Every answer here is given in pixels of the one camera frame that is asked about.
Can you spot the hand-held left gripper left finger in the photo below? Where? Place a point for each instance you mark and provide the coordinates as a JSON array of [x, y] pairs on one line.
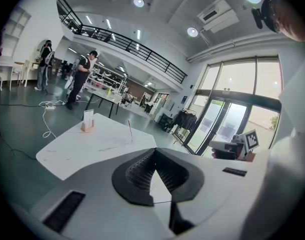
[[97, 184]]

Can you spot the white display shelf rack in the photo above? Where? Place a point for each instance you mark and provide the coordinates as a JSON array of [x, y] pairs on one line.
[[107, 77]]

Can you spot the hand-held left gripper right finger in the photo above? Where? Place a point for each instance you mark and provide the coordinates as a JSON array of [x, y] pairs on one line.
[[217, 184]]

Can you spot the black balcony railing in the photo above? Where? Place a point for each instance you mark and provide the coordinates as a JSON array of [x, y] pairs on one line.
[[142, 54]]

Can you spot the white ornate dressing table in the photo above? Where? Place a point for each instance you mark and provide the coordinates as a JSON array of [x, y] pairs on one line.
[[7, 69]]

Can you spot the person's head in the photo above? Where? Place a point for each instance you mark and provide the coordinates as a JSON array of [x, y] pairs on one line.
[[290, 21]]

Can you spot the clear wine glass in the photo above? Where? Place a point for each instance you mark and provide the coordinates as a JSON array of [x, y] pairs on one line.
[[128, 140]]

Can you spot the wooden menu card holder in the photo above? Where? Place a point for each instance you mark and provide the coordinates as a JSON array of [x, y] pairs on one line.
[[87, 124]]

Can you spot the red straw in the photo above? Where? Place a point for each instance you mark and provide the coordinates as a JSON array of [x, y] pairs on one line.
[[130, 131]]

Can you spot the green bottle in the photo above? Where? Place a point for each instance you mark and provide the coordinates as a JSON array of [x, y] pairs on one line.
[[109, 91]]

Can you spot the large glass window front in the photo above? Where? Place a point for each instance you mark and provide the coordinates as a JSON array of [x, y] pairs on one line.
[[242, 84]]

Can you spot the white table black legs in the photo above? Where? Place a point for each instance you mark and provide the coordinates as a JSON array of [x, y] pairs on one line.
[[105, 97]]

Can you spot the white ceiling air conditioner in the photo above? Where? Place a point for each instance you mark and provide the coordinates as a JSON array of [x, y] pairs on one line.
[[217, 15]]

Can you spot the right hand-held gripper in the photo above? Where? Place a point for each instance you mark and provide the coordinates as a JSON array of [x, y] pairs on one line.
[[251, 141]]

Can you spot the black head camera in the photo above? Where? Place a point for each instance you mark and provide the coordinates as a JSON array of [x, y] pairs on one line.
[[257, 17]]

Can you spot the person's white shirt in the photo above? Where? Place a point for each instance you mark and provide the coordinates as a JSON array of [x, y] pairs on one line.
[[292, 134]]

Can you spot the white wall shelf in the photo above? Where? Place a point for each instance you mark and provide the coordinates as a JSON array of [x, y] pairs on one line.
[[16, 31]]

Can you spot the clothes rack dark garments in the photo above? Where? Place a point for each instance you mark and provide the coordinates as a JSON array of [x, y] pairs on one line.
[[185, 120]]

